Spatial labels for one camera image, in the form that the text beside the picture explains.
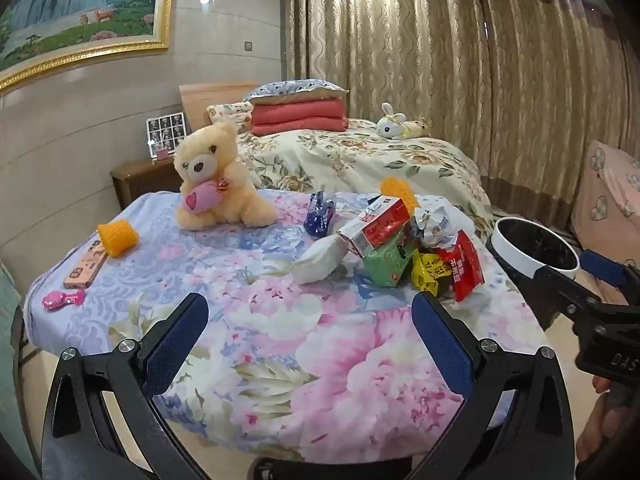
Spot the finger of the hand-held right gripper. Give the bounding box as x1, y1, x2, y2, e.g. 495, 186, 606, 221
579, 249, 640, 306
531, 264, 608, 318

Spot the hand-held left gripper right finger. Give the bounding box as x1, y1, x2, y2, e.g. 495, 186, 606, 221
405, 291, 576, 480

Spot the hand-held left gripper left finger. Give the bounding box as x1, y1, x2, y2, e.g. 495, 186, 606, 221
42, 291, 211, 480

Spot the white round trash bin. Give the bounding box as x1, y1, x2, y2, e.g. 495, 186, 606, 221
486, 216, 581, 281

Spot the yellow wrapper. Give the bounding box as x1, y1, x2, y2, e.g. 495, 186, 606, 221
411, 252, 453, 297

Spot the red wrapper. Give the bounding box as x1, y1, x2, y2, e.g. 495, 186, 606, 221
435, 230, 485, 303

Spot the green carton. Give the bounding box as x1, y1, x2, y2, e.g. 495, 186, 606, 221
362, 237, 416, 288

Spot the white blue snack bag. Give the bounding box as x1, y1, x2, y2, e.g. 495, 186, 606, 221
410, 197, 468, 251

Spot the red white carton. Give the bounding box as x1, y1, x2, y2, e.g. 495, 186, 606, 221
337, 196, 411, 258

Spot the orange foam net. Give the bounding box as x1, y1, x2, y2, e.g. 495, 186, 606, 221
96, 220, 139, 257
380, 177, 421, 213

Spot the blue wrapper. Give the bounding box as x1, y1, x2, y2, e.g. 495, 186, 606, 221
305, 191, 336, 237

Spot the person's right hand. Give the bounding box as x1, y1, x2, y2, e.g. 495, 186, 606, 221
575, 376, 612, 468

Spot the pink heart print cloth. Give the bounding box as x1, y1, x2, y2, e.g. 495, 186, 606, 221
570, 140, 640, 251

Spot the orange wooden plaque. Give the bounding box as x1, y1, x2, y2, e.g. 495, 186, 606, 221
63, 240, 108, 289

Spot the pink candy wrapper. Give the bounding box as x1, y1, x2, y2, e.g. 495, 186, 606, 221
41, 289, 86, 312

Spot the wooden nightstand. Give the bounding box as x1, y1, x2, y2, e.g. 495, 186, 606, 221
110, 155, 183, 211

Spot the beige teddy bear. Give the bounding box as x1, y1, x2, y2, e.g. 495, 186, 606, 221
172, 120, 278, 231

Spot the floral duvet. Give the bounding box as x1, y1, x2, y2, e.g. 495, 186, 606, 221
235, 119, 493, 241

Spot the white rabbit plush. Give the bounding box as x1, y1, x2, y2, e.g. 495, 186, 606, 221
376, 102, 416, 140

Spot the cartoon print pillow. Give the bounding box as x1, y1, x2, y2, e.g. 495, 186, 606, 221
206, 101, 255, 133

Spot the wooden headboard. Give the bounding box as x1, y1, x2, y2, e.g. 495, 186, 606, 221
179, 82, 261, 128

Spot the folded red blanket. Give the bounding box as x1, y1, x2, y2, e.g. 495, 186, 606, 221
250, 100, 349, 136

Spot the beige patterned curtain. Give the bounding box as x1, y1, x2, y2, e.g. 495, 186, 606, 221
285, 0, 640, 211

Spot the blue patterned pillow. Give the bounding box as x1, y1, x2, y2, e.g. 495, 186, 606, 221
243, 79, 348, 106

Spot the gold framed landscape painting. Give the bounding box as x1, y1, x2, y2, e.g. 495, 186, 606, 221
0, 0, 180, 93

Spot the photo frame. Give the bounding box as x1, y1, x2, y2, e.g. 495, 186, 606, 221
146, 112, 188, 153

